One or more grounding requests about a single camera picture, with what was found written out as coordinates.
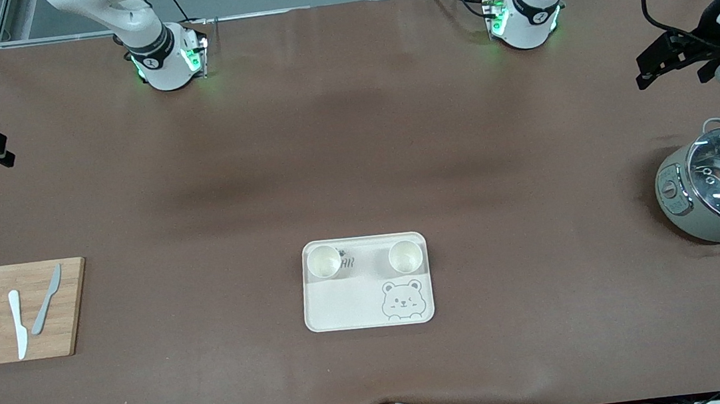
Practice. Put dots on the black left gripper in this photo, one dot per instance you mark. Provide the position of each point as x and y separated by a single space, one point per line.
708 33

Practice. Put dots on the white paper cup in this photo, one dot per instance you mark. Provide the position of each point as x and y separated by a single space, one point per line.
405 257
323 262

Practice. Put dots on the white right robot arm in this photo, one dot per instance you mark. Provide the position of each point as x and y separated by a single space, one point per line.
162 65

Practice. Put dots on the white bear print tray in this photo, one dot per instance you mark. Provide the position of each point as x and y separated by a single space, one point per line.
364 302

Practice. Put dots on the grey plastic knife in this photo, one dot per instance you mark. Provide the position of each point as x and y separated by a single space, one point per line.
44 312

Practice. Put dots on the white plastic knife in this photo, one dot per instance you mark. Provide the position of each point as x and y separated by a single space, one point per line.
18 325

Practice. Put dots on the wooden cutting board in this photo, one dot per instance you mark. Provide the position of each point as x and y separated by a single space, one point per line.
59 327

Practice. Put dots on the brown table cover mat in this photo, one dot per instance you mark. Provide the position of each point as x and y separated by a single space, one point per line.
356 162

